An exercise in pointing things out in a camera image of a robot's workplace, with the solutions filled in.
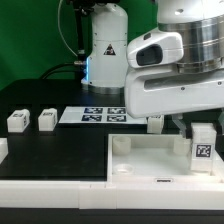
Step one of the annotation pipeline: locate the white square tabletop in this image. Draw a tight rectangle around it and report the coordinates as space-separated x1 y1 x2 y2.
107 134 224 184

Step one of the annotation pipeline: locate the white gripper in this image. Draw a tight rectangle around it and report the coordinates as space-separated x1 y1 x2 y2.
125 69 224 139

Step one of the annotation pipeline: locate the black camera pole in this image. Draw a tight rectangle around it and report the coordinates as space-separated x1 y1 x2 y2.
66 0 95 63

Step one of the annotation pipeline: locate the white AprilTag sheet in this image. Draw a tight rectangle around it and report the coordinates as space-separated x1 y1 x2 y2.
59 106 146 124

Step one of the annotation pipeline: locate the black cable bundle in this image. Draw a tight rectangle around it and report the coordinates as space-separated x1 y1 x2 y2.
39 62 88 80

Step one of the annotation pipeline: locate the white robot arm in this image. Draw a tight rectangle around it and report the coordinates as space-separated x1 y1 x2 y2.
83 0 224 136

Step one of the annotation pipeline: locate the white thin cable left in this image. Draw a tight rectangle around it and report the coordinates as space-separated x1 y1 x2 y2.
57 0 79 58

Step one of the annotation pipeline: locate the white U-shaped obstacle fence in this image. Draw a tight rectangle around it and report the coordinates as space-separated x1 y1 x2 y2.
0 177 224 210

